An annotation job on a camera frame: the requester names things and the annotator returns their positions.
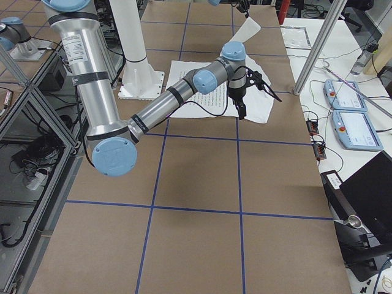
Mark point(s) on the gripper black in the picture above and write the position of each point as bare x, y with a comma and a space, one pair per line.
244, 4
237, 93

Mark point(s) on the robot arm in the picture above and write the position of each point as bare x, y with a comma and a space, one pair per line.
14, 32
112, 139

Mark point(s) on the clear plastic bag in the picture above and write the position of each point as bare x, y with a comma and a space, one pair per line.
296, 37

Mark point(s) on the orange circuit board far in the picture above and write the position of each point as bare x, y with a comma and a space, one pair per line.
313, 126

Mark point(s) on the orange circuit board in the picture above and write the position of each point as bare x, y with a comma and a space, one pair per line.
313, 126
319, 150

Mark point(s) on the orange circuit board near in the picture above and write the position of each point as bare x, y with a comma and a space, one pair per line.
319, 150

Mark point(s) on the blue teach pendant far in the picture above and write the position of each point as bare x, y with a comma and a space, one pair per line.
342, 97

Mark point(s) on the blue teach pendant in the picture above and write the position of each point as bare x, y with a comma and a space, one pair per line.
355, 131
342, 97

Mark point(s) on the white pillar with base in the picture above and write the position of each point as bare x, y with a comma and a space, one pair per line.
139, 80

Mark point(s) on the brown table mat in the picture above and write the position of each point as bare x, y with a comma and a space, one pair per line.
213, 205

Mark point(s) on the blue teach pendant near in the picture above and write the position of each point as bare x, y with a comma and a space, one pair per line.
355, 131

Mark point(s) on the black box with label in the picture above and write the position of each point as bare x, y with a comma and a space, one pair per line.
344, 211

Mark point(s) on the black laptop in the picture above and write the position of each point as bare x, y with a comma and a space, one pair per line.
368, 191

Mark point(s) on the aluminium frame post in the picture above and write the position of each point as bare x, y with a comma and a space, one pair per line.
323, 35

